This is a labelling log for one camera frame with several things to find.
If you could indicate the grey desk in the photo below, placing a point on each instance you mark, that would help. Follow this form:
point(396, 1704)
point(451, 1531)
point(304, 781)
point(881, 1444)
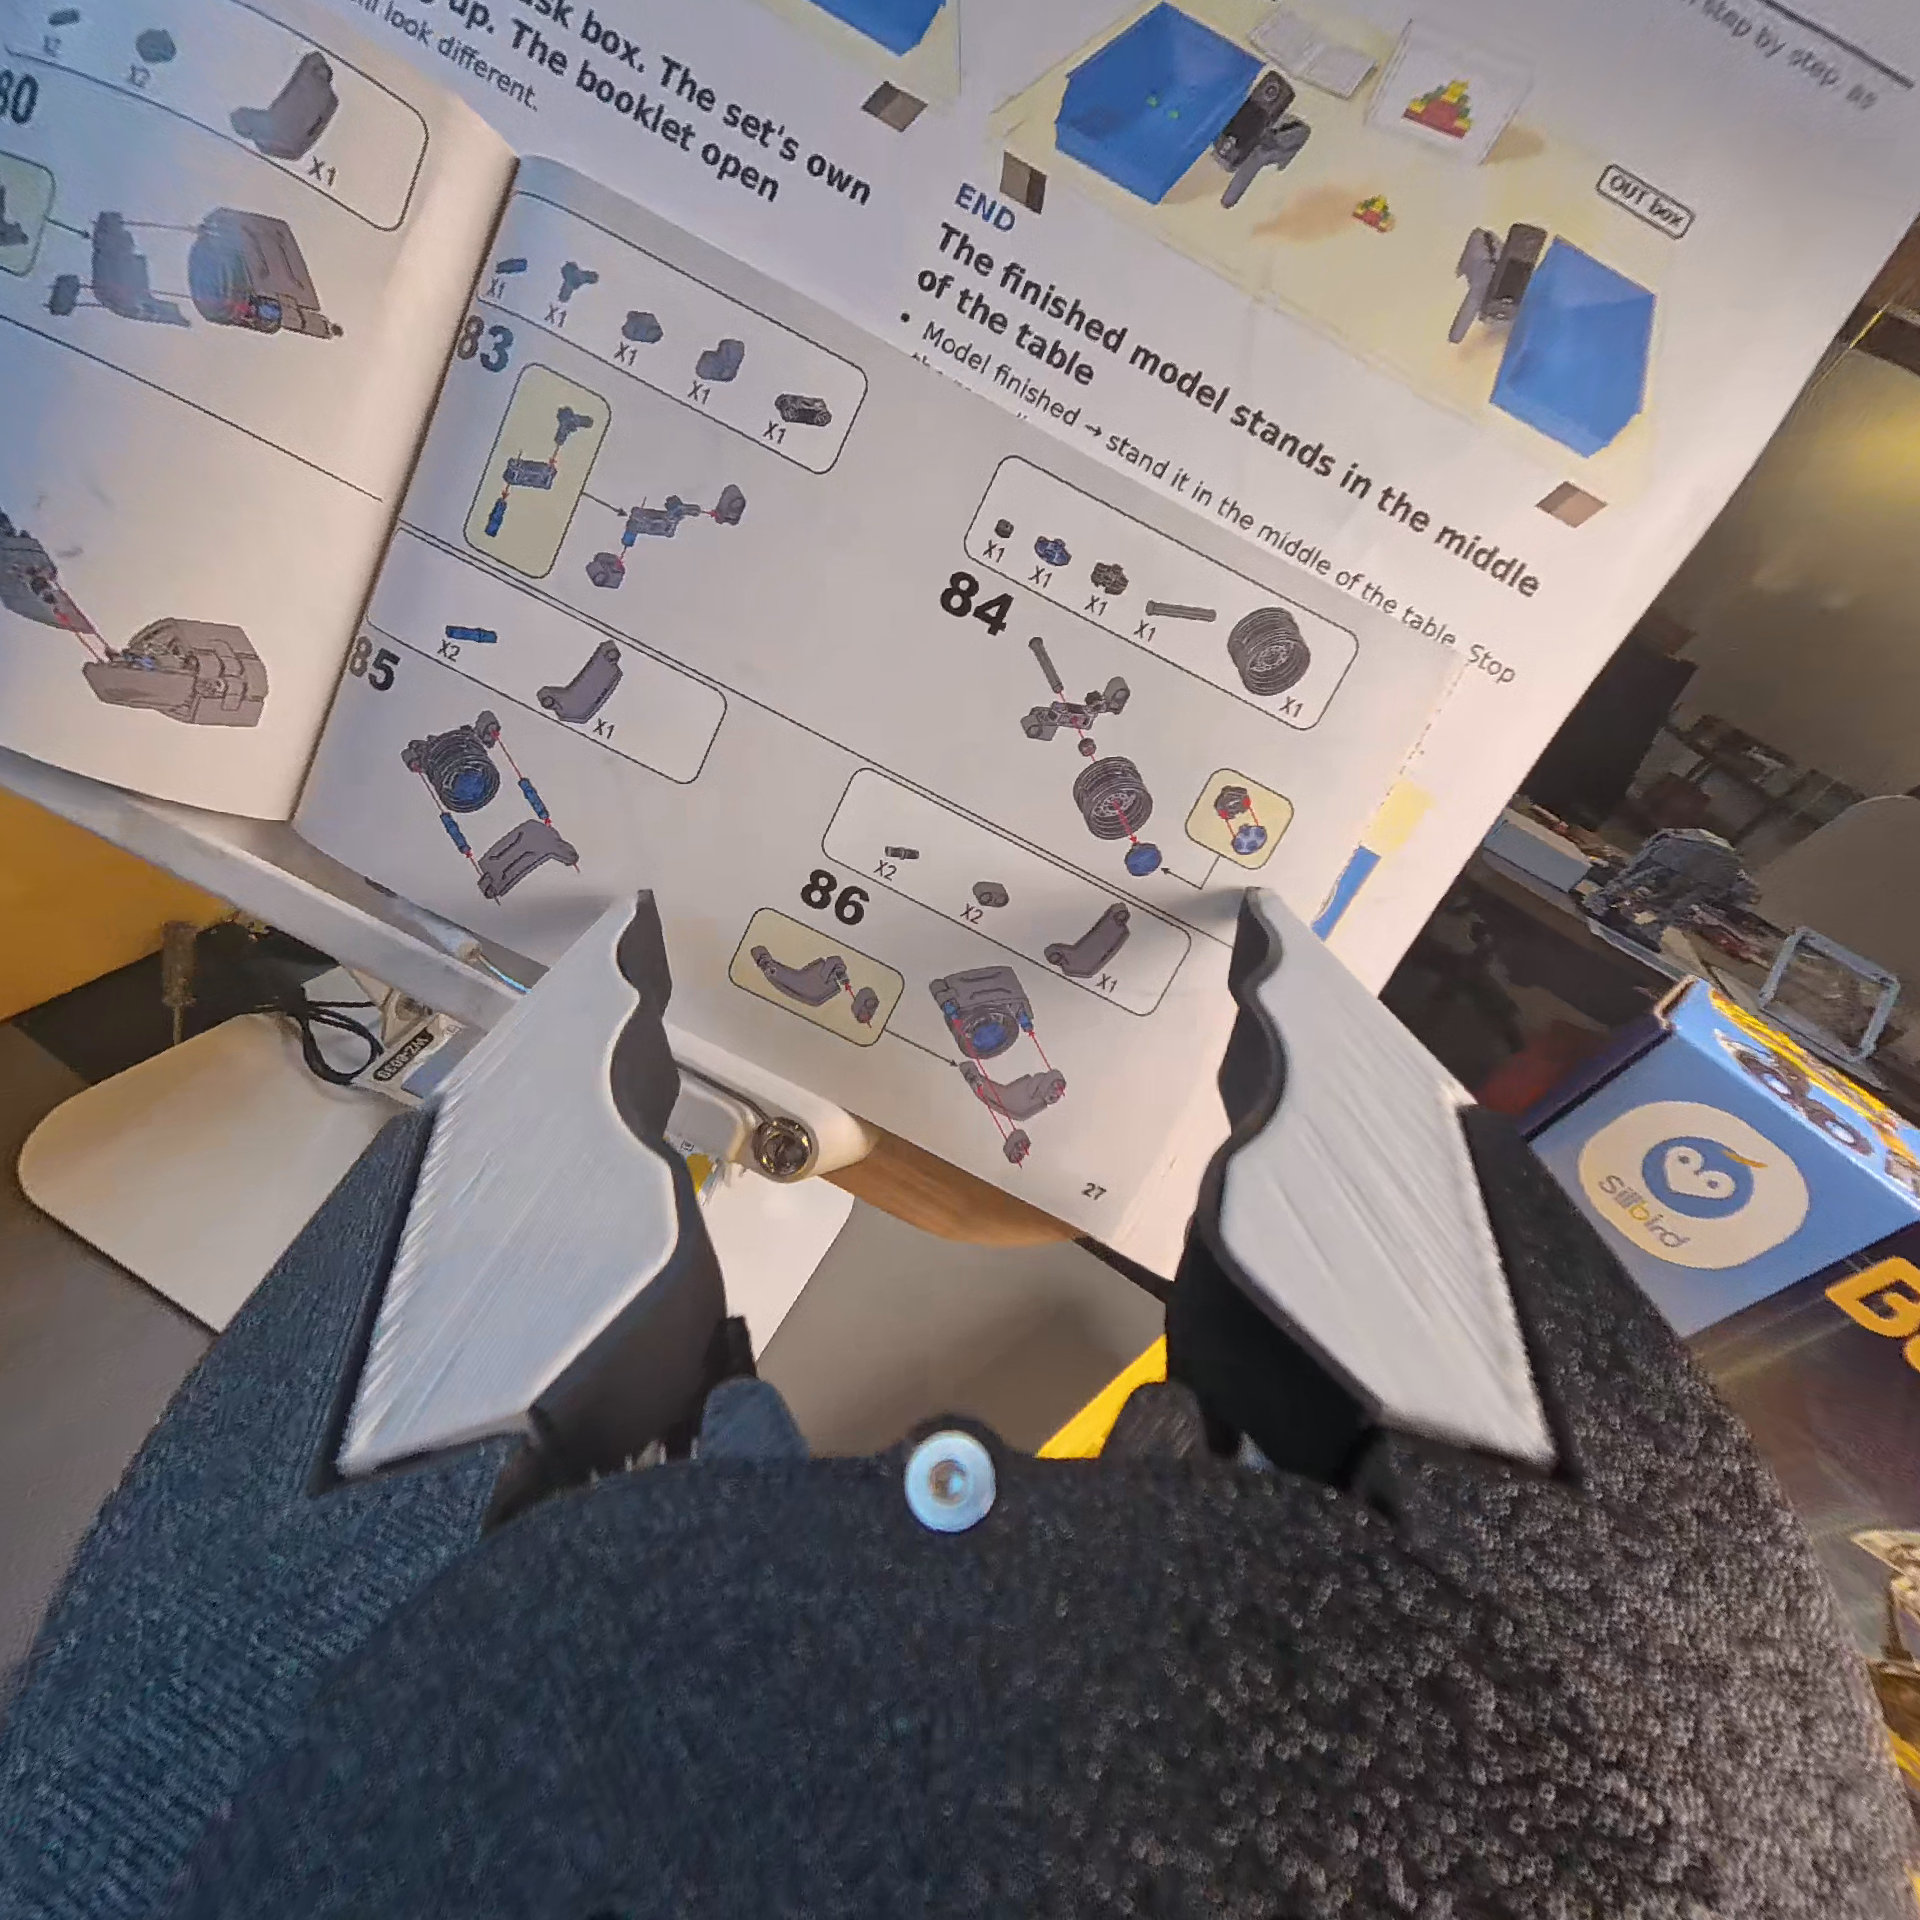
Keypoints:
point(931, 1334)

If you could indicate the blue robot kit box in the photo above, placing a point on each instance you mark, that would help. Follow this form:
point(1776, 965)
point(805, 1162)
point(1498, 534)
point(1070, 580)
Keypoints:
point(1695, 1200)

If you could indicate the printed task sheet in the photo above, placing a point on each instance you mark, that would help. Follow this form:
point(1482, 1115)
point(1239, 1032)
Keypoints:
point(1350, 301)

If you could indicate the white booklet stand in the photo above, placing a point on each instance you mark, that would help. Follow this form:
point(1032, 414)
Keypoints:
point(194, 1170)

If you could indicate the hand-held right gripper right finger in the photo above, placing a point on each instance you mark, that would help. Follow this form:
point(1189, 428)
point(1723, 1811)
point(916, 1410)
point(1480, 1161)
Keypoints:
point(1381, 1230)

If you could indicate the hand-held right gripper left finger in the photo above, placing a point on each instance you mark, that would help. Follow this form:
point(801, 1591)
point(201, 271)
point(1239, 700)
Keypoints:
point(524, 1230)

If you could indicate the grey brick walker model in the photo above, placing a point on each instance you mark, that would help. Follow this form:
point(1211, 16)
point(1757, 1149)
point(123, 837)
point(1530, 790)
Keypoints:
point(1665, 878)

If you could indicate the instruction booklet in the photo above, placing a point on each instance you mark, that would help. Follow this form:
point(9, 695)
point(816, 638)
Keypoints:
point(751, 630)

